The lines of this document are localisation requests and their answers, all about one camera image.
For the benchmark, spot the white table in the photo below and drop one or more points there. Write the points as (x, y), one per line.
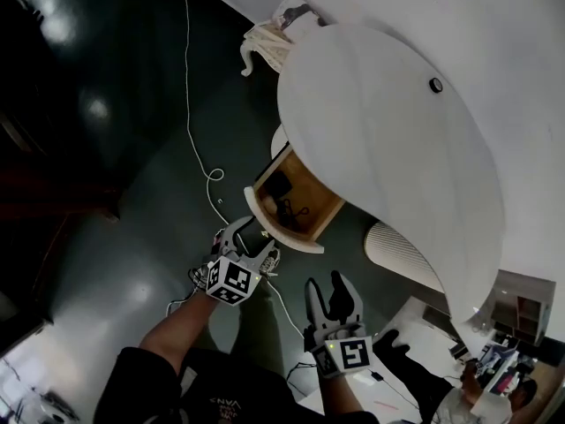
(419, 325)

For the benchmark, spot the person's grey sneaker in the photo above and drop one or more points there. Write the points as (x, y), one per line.
(270, 263)

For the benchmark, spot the person's black shirt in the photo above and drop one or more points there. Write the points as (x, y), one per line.
(229, 391)

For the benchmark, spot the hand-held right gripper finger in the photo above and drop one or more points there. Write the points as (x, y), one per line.
(348, 303)
(314, 307)

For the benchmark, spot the large white wooden drawer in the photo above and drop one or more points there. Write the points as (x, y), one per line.
(304, 201)

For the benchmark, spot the white cabinet with drawer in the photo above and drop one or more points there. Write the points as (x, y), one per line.
(388, 170)

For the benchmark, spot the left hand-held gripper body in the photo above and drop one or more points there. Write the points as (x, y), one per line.
(229, 281)

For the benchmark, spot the person's right forearm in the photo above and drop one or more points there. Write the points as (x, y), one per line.
(342, 395)

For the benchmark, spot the white ribbed table leg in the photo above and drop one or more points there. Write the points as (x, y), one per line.
(401, 254)

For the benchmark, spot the person's olive trouser leg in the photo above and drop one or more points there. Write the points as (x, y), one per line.
(260, 325)

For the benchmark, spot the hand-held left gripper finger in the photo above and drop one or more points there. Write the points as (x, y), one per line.
(228, 239)
(262, 259)

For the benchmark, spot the black box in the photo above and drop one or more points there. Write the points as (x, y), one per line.
(277, 183)

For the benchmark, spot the person's left forearm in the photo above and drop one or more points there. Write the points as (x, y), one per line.
(181, 334)

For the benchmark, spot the cluttered work desk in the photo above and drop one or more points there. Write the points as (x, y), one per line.
(499, 360)

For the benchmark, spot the cream cloth bag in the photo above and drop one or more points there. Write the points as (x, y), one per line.
(265, 47)

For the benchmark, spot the small black round object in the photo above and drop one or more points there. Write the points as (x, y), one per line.
(435, 85)

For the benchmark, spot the leaning printed picture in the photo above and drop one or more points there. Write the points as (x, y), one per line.
(291, 13)

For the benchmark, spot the white open shelf cabinet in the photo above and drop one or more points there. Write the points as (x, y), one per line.
(525, 307)

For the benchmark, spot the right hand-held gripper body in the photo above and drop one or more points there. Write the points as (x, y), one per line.
(348, 351)

